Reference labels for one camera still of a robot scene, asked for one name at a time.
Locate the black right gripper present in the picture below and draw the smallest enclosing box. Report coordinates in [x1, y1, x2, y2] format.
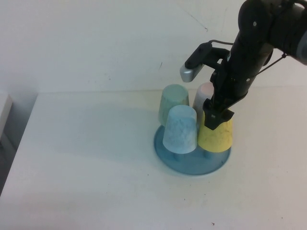
[203, 35, 273, 131]

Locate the yellow plastic cup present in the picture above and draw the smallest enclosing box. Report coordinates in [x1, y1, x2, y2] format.
[197, 112, 234, 153]

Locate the pale pink plastic cup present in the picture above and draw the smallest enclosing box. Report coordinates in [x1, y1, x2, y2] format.
[192, 82, 214, 115]

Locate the light blue plastic cup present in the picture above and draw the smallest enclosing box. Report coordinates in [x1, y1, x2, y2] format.
[162, 105, 198, 154]

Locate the mint green plastic cup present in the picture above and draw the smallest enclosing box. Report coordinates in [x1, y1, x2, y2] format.
[158, 84, 191, 127]

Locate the blue round cup stand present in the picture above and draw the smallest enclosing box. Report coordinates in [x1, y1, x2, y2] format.
[153, 124, 232, 176]

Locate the beige wooden board edge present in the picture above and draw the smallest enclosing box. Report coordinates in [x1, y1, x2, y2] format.
[0, 93, 13, 138]

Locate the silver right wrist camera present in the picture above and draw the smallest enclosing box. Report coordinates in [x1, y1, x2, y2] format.
[179, 42, 232, 83]

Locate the black right camera cable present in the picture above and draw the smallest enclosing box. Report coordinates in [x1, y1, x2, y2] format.
[209, 39, 235, 46]

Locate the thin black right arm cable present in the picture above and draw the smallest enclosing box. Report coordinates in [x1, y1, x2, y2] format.
[253, 53, 288, 79]

